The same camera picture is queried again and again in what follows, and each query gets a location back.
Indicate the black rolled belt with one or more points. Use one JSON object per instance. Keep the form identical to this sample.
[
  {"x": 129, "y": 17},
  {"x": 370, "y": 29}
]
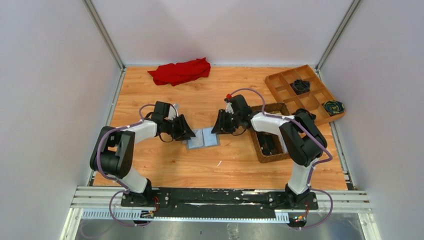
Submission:
[{"x": 300, "y": 86}]

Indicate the wooden compartment tray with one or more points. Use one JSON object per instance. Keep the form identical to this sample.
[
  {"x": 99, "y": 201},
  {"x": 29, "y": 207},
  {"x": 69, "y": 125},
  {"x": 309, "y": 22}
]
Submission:
[{"x": 279, "y": 84}]

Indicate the dark brown rolled belt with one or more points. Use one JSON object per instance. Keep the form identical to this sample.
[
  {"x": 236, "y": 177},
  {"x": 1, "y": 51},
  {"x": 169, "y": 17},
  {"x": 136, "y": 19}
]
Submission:
[{"x": 311, "y": 115}]

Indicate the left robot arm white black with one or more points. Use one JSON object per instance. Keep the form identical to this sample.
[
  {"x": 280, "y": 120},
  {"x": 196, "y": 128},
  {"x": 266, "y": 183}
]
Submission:
[{"x": 113, "y": 153}]

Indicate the aluminium frame rail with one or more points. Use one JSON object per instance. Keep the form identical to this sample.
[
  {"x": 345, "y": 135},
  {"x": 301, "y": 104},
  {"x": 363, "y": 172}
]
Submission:
[{"x": 104, "y": 203}]

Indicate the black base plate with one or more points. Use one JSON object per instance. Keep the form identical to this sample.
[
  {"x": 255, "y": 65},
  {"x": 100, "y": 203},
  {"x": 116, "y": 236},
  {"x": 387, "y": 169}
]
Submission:
[{"x": 219, "y": 203}]

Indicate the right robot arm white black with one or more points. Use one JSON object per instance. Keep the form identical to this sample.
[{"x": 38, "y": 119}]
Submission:
[{"x": 303, "y": 141}]

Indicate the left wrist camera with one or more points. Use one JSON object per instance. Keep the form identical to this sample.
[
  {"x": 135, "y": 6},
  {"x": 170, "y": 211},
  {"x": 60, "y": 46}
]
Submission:
[{"x": 173, "y": 112}]

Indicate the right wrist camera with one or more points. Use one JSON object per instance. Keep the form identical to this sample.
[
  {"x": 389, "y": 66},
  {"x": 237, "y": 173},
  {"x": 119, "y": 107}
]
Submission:
[{"x": 228, "y": 108}]

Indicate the white cards in basket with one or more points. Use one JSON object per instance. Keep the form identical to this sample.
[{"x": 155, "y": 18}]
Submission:
[{"x": 283, "y": 146}]

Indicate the black cards in basket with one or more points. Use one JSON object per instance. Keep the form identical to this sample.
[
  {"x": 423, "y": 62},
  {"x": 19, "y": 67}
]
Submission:
[{"x": 267, "y": 144}]

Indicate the woven wicker basket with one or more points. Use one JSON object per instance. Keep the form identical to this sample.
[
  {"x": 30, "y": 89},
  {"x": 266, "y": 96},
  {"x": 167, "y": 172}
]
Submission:
[{"x": 277, "y": 108}]

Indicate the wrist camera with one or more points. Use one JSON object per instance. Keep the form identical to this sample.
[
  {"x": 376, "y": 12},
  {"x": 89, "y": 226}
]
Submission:
[
  {"x": 173, "y": 112},
  {"x": 228, "y": 108}
]

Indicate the blue yellow rolled tie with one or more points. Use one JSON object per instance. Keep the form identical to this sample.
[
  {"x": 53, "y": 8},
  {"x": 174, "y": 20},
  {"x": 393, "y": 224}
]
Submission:
[{"x": 333, "y": 107}]

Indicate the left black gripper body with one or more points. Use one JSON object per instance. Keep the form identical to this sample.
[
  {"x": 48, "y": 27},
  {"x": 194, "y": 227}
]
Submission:
[{"x": 180, "y": 127}]

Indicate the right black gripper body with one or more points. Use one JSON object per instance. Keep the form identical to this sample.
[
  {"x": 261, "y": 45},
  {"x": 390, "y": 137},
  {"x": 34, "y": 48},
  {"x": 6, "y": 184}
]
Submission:
[{"x": 224, "y": 121}]

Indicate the red cloth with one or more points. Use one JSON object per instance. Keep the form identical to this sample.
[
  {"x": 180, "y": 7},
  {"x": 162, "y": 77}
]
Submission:
[{"x": 182, "y": 72}]

